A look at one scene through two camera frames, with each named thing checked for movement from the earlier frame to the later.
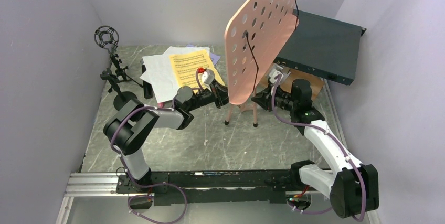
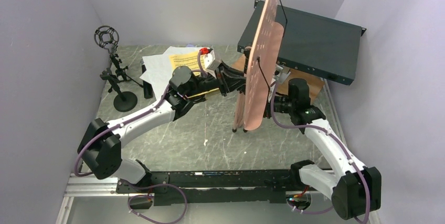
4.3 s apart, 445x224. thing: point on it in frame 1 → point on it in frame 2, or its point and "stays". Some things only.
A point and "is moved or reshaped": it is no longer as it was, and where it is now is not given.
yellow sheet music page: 186,64 stays
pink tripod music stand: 256,34 is moved or reshaped
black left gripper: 223,97 → 234,79
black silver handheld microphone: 147,94 stays
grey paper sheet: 160,77 stays
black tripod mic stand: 108,36 stays
